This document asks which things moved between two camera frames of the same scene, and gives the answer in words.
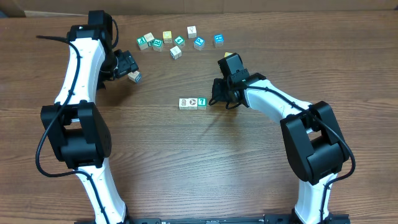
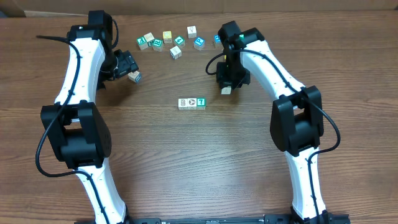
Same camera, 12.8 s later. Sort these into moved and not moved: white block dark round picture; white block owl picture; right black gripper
Moved: right black gripper
Not moved: white block owl picture; white block dark round picture
